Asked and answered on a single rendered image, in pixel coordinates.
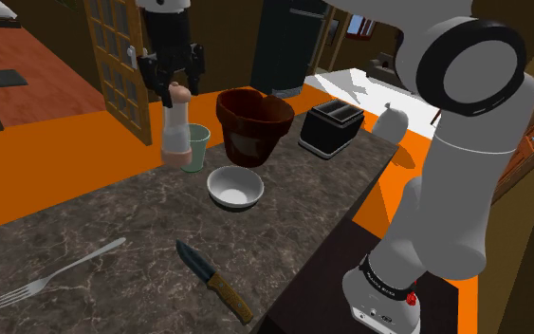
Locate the white bowl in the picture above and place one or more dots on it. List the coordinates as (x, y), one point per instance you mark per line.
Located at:
(235, 187)

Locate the black toaster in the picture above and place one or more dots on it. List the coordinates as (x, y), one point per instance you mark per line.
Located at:
(326, 132)

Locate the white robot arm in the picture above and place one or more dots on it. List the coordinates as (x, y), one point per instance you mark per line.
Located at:
(456, 185)

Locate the dark robot stand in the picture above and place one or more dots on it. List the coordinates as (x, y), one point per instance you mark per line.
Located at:
(317, 287)

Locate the clear pepper grinder pink ends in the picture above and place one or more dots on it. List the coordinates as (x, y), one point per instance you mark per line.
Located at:
(177, 129)

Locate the black refrigerator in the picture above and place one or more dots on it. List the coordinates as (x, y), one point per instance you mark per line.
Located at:
(285, 46)

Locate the brown flower pot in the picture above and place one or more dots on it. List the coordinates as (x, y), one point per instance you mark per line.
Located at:
(252, 129)

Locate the wooden door with panes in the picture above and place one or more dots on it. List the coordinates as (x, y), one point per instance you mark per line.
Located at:
(116, 69)

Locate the pale green cup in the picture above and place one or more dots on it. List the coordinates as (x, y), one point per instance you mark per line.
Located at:
(199, 148)

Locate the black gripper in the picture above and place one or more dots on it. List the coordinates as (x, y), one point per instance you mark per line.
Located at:
(167, 37)

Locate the silver fork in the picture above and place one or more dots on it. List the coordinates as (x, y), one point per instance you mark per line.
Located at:
(63, 269)

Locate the white rounded bottle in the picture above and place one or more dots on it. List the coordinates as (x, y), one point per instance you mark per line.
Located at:
(390, 124)

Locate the red framed window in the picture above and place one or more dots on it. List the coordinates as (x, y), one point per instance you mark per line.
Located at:
(360, 27)

